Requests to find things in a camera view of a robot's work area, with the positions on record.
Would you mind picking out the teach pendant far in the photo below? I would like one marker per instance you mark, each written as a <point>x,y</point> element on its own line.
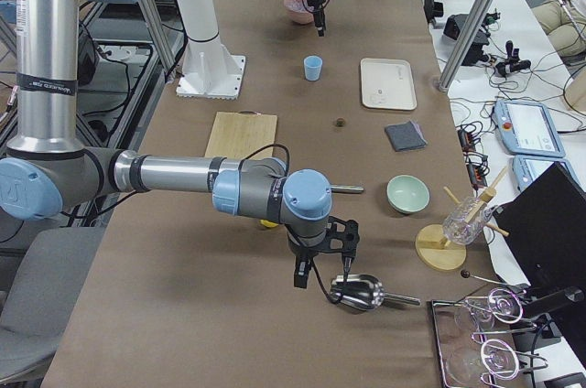
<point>527,128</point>

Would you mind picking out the black monitor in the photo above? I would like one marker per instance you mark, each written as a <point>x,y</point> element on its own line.
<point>546,225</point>

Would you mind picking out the teach pendant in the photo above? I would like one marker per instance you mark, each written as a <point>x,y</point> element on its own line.
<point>528,168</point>
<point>527,128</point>

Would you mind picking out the clear patterned glass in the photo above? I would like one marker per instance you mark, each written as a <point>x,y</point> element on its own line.
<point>466,221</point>

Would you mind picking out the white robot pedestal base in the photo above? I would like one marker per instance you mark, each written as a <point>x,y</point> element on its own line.
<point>208,70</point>

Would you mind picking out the teach pendant near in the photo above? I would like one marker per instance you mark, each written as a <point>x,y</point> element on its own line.
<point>528,168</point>

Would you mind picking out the cream rabbit tray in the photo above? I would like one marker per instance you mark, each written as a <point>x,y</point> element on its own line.
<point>387,84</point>

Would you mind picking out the pink bowl of ice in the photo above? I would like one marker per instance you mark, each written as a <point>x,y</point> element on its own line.
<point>299,11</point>

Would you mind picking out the aluminium frame post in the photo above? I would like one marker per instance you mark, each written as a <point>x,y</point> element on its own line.
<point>463,43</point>

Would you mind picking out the wooden cutting board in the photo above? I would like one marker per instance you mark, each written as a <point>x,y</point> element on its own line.
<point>236,135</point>

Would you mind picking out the steel ice scoop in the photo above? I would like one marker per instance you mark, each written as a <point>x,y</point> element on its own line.
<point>365,292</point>

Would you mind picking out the steel muddler black tip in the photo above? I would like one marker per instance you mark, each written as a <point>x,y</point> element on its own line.
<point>347,189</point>

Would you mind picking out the black wire glass rack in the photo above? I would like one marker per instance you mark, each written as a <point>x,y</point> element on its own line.
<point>474,338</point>

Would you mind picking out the wooden glass stand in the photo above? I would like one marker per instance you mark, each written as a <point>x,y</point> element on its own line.
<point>443,246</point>

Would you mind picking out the grey folded cloth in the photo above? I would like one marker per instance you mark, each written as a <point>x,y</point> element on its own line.
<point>405,136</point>

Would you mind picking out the mint green bowl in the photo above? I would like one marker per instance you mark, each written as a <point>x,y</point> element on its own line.
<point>407,194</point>

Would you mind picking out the light blue plastic cup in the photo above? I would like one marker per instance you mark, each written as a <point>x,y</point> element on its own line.
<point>312,67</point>

